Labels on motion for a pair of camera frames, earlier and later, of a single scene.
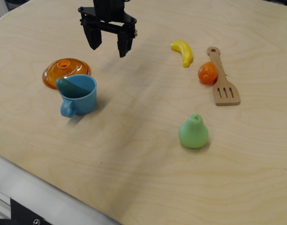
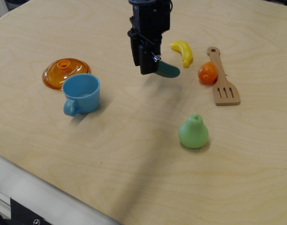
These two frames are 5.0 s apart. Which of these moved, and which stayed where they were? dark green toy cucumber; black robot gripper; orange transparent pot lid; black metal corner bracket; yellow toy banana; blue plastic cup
Moved: dark green toy cucumber; black robot gripper
Stayed: blue plastic cup; yellow toy banana; orange transparent pot lid; black metal corner bracket
